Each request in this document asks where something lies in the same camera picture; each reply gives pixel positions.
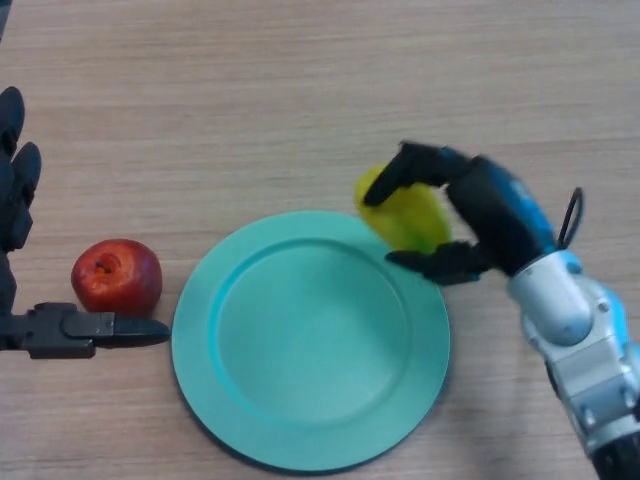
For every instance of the red apple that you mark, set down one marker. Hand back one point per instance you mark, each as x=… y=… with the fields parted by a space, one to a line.
x=117 y=280

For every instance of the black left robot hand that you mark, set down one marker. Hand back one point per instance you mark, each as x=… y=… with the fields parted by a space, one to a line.
x=50 y=330

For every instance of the green round plate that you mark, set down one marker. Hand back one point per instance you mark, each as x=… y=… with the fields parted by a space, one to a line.
x=310 y=345

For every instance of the yellow starfruit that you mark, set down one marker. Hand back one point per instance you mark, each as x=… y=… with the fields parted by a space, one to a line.
x=412 y=220

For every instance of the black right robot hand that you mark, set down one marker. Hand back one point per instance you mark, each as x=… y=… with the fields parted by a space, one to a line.
x=495 y=215

